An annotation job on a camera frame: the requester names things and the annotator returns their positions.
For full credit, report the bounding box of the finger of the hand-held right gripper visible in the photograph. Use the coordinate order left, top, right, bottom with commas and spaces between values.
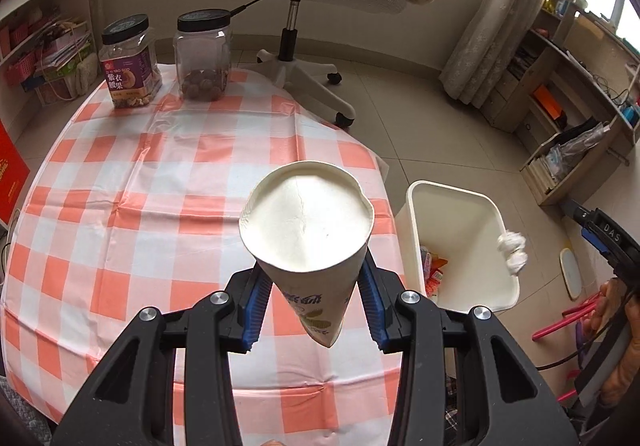
565, 199, 640, 277

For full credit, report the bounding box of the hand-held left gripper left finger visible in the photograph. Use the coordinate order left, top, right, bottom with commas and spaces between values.
50, 269, 273, 446

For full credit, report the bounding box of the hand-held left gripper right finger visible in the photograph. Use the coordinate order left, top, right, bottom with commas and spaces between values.
357, 251, 583, 446

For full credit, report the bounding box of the white tissue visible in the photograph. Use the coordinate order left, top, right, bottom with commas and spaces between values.
496, 230, 530, 276

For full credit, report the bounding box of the white paper cup green print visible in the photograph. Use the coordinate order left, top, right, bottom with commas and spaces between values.
239, 160, 375, 349

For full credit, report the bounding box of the white plastic trash bin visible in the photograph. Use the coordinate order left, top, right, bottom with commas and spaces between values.
406, 180, 521, 312

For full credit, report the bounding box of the person's right hand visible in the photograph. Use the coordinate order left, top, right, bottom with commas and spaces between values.
587, 279, 640, 407

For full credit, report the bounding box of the white oval pad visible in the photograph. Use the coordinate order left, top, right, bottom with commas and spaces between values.
559, 247, 583, 301

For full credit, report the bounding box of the clear plastic bag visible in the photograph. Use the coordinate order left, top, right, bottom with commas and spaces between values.
547, 121, 608, 162

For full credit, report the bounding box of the orange box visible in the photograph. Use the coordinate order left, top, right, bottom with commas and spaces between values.
532, 85, 563, 119

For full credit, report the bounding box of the orange white checkered tablecloth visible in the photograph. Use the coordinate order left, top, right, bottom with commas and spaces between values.
0, 60, 407, 446

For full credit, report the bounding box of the wooden desk with shelves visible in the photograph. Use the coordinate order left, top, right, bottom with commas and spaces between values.
482, 0, 640, 207

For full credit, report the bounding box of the beige curtain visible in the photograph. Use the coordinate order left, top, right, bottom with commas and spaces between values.
439, 0, 553, 104

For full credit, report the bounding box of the clear plastic jar black lid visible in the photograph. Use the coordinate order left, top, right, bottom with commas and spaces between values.
173, 9, 233, 102

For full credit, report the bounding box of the purple-label nut jar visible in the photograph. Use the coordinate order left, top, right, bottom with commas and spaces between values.
101, 15, 163, 110

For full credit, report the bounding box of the red gift box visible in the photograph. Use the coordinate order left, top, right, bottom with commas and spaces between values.
0, 119, 32, 224

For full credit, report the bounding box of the black cable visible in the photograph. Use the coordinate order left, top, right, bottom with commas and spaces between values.
537, 306, 626, 372

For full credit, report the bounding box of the pink frame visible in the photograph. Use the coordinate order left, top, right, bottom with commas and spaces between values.
531, 293, 603, 342

